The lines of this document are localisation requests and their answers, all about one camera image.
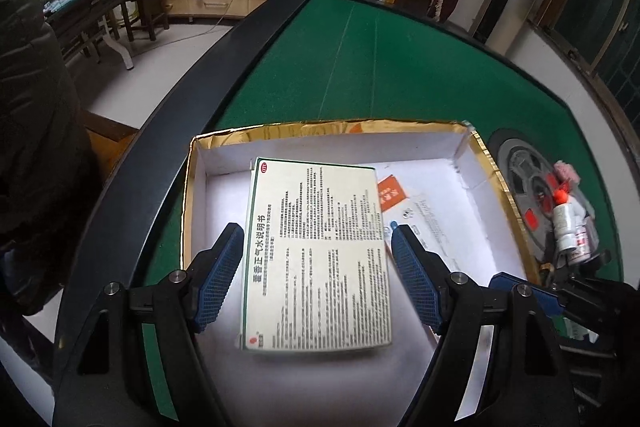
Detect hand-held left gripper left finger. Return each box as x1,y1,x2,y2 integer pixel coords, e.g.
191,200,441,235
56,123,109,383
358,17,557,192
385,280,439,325
52,222,246,427

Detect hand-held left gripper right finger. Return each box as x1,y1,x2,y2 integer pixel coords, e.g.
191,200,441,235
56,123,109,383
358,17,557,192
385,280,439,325
390,223,577,427

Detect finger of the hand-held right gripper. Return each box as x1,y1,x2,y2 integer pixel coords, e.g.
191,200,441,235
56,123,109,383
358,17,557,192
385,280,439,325
489,272,568,315

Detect small white bottle red cap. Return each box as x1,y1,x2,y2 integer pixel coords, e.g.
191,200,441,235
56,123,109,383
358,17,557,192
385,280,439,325
551,188,596,266

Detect white printed medicine box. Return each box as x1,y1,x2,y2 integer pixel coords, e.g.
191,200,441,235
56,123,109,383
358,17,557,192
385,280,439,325
236,157,394,354

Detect cardboard box white interior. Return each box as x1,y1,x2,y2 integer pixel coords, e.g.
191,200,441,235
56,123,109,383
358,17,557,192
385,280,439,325
181,119,546,427

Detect white box with orange label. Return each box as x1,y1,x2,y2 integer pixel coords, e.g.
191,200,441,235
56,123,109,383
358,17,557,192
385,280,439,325
375,174,488,258

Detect round mahjong table control panel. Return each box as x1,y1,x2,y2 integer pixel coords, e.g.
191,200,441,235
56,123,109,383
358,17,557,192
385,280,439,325
487,128,601,269

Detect pink fluffy toy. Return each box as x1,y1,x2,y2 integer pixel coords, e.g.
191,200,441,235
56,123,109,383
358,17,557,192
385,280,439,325
552,161,584,186

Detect brown wooden chair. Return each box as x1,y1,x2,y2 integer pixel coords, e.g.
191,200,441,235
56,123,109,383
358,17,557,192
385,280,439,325
81,109,139,144

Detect green felt mahjong table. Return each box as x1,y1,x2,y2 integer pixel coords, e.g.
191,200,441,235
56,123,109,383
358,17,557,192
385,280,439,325
52,0,627,427

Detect person's dark jacket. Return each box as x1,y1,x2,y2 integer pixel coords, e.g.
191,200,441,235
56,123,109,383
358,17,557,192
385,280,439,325
0,0,103,313

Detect low wooden tv cabinet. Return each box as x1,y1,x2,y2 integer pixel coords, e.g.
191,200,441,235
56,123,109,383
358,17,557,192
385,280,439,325
161,0,287,22

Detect dark wooden stool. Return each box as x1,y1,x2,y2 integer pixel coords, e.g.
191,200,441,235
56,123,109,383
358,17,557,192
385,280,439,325
122,0,171,42

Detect green glass window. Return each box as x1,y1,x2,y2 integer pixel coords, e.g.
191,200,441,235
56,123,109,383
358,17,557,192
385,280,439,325
547,0,640,120

